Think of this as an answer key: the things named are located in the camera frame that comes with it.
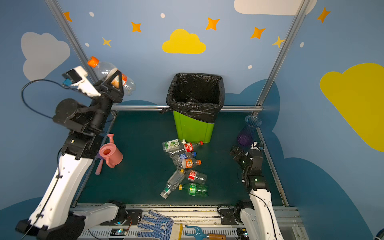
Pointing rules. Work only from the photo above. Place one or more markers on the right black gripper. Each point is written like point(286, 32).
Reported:
point(240, 155)

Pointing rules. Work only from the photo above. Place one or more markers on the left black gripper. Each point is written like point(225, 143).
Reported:
point(109, 91)

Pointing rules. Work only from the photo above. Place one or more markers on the orange label bottle front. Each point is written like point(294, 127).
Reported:
point(104, 70)

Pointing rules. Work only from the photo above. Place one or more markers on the green Sprite bottle yellow cap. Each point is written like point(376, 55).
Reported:
point(194, 189)

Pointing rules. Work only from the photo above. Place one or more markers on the orange red label bottle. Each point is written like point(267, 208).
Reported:
point(188, 164)

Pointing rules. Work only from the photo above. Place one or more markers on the clear bottle green label front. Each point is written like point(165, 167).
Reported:
point(173, 183)

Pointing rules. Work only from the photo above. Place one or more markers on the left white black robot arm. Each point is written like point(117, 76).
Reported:
point(53, 219)

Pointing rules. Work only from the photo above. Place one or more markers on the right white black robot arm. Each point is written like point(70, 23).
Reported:
point(258, 216)

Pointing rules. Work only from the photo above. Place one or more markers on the green plastic trash bin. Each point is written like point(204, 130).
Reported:
point(192, 130)

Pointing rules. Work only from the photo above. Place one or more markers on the lime label bottle near bin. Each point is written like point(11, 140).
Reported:
point(173, 145)

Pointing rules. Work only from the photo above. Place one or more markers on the black bin liner bag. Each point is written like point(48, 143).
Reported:
point(198, 96)

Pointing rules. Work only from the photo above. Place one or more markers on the purple glass vase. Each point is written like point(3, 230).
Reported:
point(246, 135)

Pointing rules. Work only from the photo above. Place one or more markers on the pink plastic watering can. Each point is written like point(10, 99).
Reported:
point(111, 154)

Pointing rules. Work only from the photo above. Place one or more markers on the right green circuit board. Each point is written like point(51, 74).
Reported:
point(242, 234)

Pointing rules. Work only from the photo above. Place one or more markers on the green circuit board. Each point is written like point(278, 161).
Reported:
point(242, 234)
point(118, 232)

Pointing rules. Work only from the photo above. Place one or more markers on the red label bottle lying front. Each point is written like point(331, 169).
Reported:
point(195, 177)

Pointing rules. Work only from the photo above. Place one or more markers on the purple plastic item behind can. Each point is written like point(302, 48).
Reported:
point(99, 156)

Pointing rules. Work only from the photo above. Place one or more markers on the red cola bottle lying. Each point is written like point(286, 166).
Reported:
point(186, 148)

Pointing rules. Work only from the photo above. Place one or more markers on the blue dotted work glove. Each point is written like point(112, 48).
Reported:
point(156, 226)

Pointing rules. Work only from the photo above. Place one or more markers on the left green circuit board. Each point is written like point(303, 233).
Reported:
point(118, 232)

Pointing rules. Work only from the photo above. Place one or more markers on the aluminium back frame rail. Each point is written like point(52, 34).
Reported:
point(157, 108)

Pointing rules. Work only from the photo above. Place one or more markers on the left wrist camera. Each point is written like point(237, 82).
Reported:
point(77, 78)

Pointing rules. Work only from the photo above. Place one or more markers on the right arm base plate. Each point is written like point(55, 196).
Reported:
point(228, 217)

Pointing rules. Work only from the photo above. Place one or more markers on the teal garden fork wooden handle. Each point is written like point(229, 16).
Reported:
point(199, 234)

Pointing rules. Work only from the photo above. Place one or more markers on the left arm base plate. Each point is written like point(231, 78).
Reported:
point(133, 216)

